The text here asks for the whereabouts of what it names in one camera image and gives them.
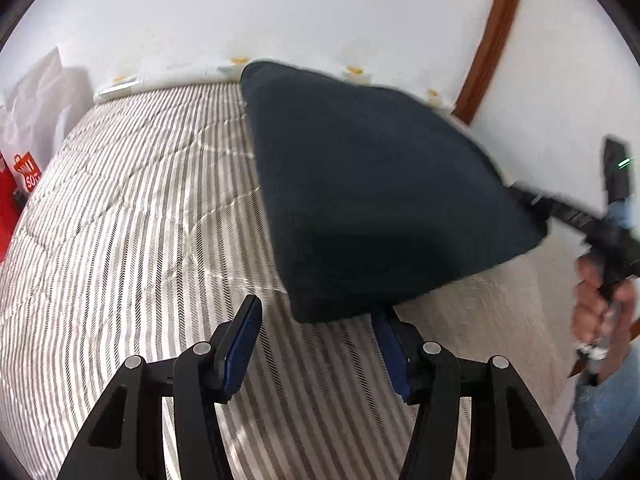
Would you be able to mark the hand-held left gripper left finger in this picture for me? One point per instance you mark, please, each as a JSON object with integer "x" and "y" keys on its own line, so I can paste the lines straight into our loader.
{"x": 240, "y": 355}

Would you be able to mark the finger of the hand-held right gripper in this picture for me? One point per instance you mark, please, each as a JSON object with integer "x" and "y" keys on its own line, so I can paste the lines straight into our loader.
{"x": 555, "y": 207}

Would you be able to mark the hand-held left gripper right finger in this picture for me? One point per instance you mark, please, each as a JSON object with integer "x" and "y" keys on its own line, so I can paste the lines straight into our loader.
{"x": 395, "y": 357}

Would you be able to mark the black sweater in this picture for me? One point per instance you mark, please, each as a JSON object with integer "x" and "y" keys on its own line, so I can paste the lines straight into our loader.
{"x": 375, "y": 185}

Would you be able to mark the person's right hand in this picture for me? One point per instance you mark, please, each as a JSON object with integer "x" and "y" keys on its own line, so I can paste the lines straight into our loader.
{"x": 590, "y": 310}

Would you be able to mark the striped bedspread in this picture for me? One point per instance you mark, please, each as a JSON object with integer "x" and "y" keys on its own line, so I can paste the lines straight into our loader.
{"x": 150, "y": 235}

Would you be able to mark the red shopping bag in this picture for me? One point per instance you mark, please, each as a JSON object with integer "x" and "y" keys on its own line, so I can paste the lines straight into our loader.
{"x": 17, "y": 200}

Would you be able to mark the white patterned pillow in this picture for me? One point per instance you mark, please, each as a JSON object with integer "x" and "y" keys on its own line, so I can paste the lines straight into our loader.
{"x": 170, "y": 72}

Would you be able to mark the white plastic bag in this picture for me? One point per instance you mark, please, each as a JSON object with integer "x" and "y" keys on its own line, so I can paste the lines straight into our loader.
{"x": 45, "y": 95}

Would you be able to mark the brown wooden door frame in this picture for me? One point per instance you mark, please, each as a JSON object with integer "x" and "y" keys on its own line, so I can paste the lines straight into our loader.
{"x": 492, "y": 45}

